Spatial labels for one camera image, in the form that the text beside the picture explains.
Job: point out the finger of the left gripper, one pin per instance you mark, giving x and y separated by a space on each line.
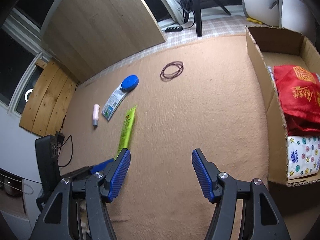
85 172

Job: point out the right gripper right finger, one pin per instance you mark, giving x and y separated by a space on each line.
260 219

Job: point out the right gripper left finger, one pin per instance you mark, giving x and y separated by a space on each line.
60 218

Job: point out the green lotion tube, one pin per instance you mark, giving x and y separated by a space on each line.
126 130

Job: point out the patterned tissue pack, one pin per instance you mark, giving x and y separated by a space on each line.
303 156

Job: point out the brown rubber bands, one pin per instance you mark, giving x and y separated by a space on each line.
171 70

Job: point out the red fabric pouch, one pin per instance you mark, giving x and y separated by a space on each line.
298 94

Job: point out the black power adapter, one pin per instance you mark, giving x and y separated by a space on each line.
59 138

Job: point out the pine wood board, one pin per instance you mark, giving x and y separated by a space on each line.
48 103

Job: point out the light wood wardrobe panel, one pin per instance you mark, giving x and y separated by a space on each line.
88 36

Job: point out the black power strip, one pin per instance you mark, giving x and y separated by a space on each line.
173 29

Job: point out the cardboard box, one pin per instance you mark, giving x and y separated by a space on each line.
269 47

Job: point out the black tripod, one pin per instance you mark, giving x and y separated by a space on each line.
194 7

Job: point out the small penguin plush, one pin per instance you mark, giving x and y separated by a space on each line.
295 15

